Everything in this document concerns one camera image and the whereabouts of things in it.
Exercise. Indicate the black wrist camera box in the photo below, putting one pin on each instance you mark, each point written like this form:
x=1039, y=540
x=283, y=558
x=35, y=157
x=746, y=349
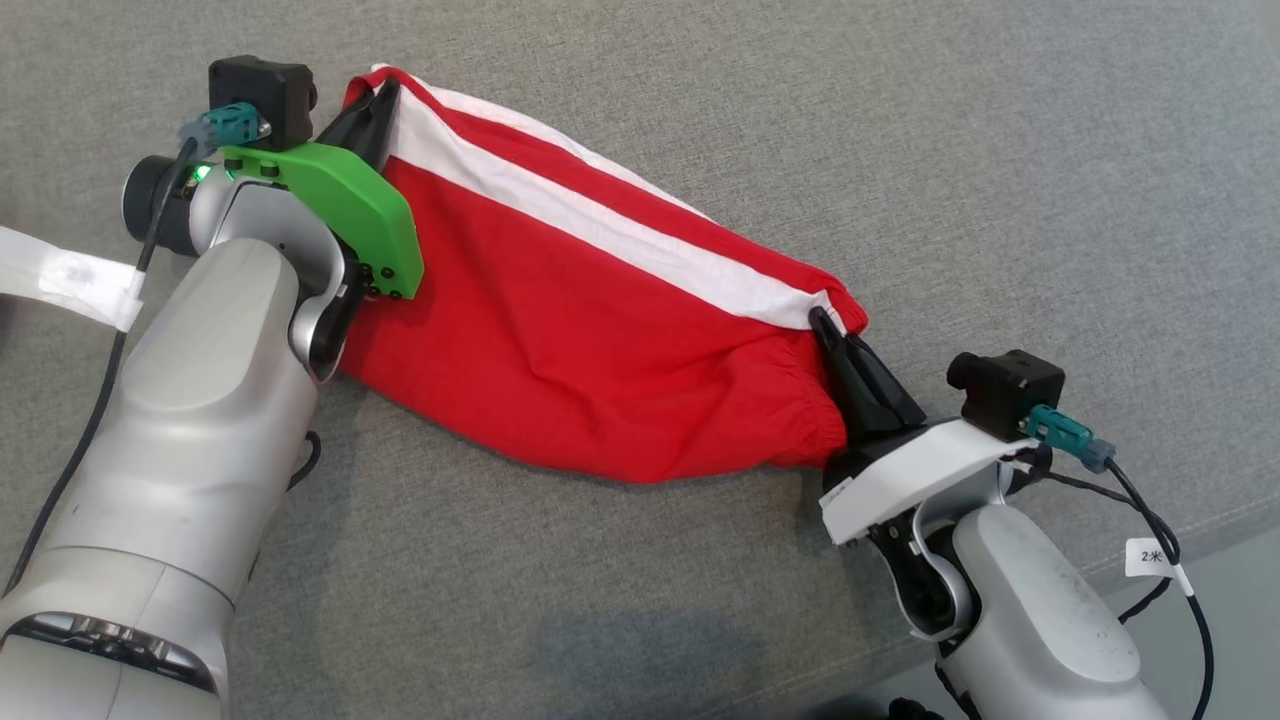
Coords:
x=1010, y=392
x=265, y=92

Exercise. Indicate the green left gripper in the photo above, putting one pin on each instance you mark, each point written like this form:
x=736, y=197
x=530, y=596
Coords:
x=360, y=215

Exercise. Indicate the red shorts with white stripes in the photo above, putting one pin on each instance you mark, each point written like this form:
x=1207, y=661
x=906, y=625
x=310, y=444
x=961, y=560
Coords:
x=560, y=330

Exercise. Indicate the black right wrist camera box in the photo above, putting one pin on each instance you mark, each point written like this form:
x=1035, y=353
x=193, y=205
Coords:
x=1010, y=392

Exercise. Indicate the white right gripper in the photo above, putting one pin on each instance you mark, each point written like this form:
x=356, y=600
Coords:
x=920, y=475

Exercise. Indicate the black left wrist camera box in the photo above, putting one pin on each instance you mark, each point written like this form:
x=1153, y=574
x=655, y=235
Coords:
x=265, y=92

